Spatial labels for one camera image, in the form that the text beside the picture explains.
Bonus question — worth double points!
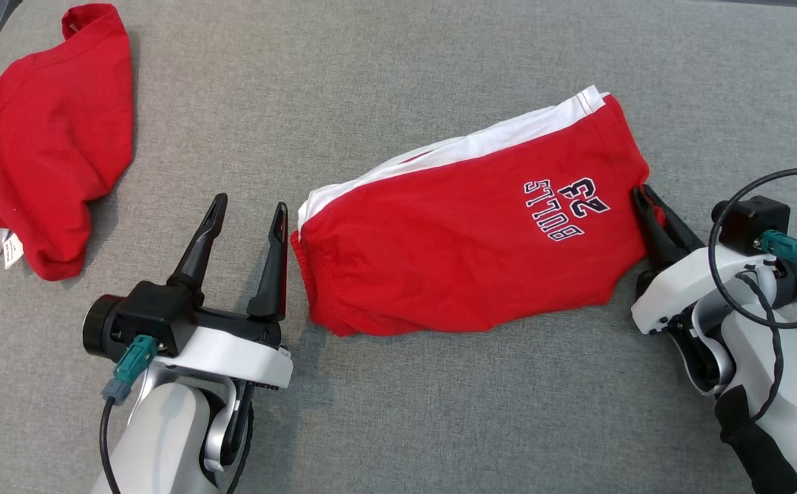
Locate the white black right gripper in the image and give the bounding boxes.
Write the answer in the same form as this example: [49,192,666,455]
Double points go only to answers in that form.
[632,185,776,335]

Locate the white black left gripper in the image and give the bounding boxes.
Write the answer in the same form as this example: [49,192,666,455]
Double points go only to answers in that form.
[158,194,294,390]

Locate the red shorts with white stripe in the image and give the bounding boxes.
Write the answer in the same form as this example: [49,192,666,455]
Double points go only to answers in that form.
[290,85,667,337]

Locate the red t-shirt with white sleeves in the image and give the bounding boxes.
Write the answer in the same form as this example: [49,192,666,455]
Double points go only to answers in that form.
[0,3,135,282]

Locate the black right cable teal connector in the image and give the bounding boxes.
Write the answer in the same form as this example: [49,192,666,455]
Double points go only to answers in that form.
[707,167,797,423]

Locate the black cable teal connector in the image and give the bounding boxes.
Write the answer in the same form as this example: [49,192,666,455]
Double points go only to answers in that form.
[100,335,159,494]
[707,167,797,423]

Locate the black left cable teal connector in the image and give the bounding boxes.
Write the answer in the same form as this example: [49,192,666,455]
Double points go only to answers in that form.
[100,335,159,494]

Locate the black fabric arm strap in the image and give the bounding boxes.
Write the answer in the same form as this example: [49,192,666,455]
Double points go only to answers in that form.
[714,384,797,494]

